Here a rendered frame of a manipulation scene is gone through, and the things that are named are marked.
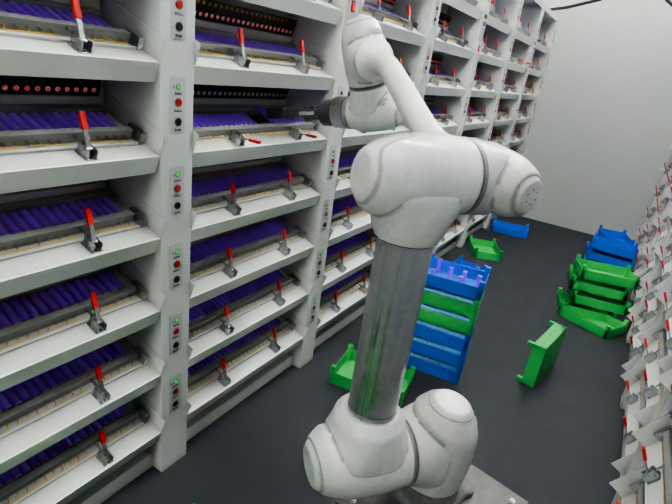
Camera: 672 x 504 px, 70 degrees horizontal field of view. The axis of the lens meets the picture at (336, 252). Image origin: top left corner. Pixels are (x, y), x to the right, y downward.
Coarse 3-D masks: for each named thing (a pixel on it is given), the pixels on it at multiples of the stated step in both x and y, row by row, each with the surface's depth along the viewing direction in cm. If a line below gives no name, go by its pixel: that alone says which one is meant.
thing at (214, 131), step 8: (200, 128) 124; (208, 128) 126; (216, 128) 128; (224, 128) 130; (232, 128) 132; (240, 128) 135; (248, 128) 137; (256, 128) 140; (264, 128) 143; (272, 128) 146; (280, 128) 150; (288, 128) 153; (304, 128) 161; (312, 128) 165; (200, 136) 123; (248, 136) 137
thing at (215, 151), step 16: (320, 128) 166; (192, 144) 116; (208, 144) 124; (224, 144) 128; (256, 144) 137; (272, 144) 142; (288, 144) 148; (304, 144) 156; (320, 144) 164; (192, 160) 118; (208, 160) 123; (224, 160) 128; (240, 160) 134
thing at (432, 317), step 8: (424, 312) 201; (432, 312) 200; (424, 320) 202; (432, 320) 201; (440, 320) 199; (448, 320) 198; (456, 320) 196; (472, 320) 194; (448, 328) 199; (456, 328) 197; (464, 328) 196; (472, 328) 195
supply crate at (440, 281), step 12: (432, 264) 215; (444, 264) 212; (456, 264) 210; (432, 276) 195; (444, 276) 208; (456, 276) 210; (468, 276) 209; (444, 288) 195; (456, 288) 192; (468, 288) 190; (480, 288) 188
